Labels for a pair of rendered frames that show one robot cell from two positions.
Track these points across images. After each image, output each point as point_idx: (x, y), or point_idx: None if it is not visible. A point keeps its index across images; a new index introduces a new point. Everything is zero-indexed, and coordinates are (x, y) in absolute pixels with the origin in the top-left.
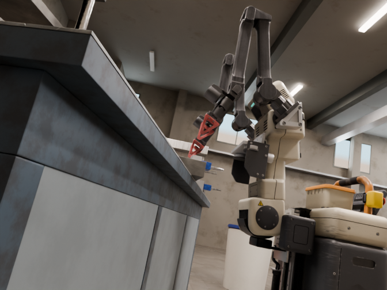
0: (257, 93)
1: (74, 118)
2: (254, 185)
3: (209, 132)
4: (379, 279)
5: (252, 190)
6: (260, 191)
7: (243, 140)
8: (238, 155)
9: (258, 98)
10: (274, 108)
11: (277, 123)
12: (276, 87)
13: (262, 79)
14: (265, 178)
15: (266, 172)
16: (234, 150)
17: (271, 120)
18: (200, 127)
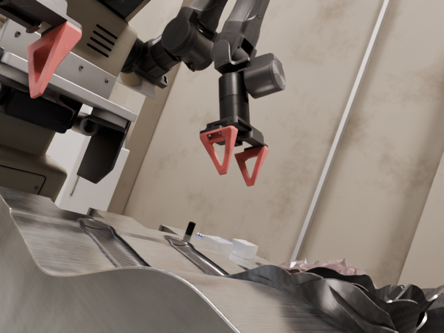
0: (206, 56)
1: None
2: (19, 170)
3: (212, 144)
4: None
5: (1, 177)
6: (55, 197)
7: (137, 115)
8: (28, 84)
9: (198, 61)
10: (166, 66)
11: (149, 91)
12: None
13: (216, 32)
14: (43, 154)
15: (50, 142)
16: (54, 82)
17: (127, 55)
18: (232, 141)
